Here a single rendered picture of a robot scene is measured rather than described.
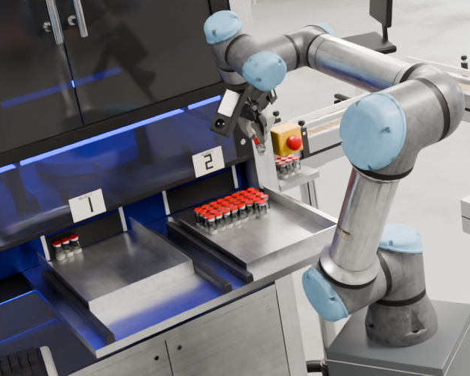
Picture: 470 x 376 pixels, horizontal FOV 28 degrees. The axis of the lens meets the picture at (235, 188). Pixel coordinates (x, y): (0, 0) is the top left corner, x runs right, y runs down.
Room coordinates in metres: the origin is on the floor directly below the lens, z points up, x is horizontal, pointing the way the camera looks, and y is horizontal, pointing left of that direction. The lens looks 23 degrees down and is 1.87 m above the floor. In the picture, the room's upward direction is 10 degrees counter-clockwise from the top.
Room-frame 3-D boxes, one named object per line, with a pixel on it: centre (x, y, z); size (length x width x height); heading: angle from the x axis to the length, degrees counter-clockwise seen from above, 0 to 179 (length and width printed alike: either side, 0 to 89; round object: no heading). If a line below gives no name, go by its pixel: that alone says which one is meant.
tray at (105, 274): (2.02, 0.32, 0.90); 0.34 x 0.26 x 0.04; 27
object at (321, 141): (2.64, -0.35, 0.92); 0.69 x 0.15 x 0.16; 117
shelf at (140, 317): (2.03, 0.13, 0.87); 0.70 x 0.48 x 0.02; 117
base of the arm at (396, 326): (1.69, -0.30, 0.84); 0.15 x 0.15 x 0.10
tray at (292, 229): (2.07, -0.04, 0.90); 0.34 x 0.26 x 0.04; 26
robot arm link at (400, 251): (1.69, -0.29, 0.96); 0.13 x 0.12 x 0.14; 120
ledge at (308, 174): (2.43, -0.15, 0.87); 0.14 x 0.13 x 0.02; 27
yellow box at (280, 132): (2.39, -0.15, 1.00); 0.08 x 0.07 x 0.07; 27
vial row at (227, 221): (2.15, 0.00, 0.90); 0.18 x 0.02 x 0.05; 116
